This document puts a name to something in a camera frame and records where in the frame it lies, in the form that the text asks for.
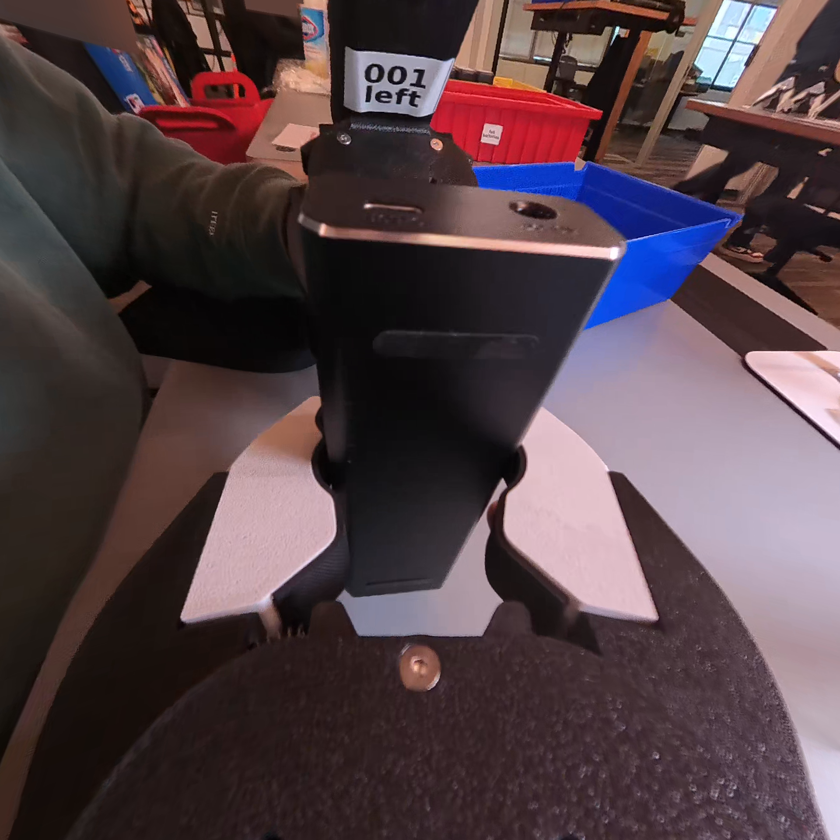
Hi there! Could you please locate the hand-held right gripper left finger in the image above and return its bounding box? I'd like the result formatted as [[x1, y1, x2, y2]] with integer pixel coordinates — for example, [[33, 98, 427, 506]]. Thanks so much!
[[180, 397, 352, 624]]

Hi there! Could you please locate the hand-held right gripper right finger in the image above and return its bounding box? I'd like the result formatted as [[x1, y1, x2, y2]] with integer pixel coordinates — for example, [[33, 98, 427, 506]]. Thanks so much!
[[484, 407, 660, 623]]

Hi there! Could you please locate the black usb hub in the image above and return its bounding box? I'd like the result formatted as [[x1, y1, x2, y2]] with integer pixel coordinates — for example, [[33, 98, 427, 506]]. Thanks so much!
[[298, 177, 627, 598]]

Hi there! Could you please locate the blue plastic bin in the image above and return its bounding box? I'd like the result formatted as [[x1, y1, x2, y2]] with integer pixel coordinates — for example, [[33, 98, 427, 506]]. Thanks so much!
[[472, 161, 744, 329]]

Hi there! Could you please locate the person's left forearm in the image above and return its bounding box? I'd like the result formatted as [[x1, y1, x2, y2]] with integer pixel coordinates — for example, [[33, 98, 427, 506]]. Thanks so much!
[[98, 112, 309, 303]]

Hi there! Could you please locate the white wipes canister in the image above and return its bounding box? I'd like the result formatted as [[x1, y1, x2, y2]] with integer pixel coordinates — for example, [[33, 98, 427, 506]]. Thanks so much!
[[301, 3, 330, 63]]

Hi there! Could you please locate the red plastic bin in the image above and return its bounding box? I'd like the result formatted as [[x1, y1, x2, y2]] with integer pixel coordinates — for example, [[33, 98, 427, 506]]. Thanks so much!
[[430, 80, 603, 165]]

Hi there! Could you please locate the black mesh armrest pad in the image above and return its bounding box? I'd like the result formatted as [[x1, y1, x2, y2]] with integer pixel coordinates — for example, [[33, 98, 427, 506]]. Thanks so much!
[[121, 282, 319, 374]]

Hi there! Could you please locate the wooden standing desk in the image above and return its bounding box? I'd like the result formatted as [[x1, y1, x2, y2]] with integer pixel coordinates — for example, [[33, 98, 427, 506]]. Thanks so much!
[[524, 0, 697, 165]]

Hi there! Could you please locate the white document stand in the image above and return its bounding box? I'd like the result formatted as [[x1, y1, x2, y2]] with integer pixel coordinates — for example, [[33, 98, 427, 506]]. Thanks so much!
[[745, 350, 840, 450]]

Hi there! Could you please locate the blue printed box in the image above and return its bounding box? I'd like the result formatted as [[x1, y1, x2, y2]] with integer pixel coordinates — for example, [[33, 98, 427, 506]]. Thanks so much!
[[84, 36, 191, 114]]

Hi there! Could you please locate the red handled basket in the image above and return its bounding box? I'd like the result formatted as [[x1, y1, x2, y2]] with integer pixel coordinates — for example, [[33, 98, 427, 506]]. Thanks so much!
[[138, 71, 273, 165]]

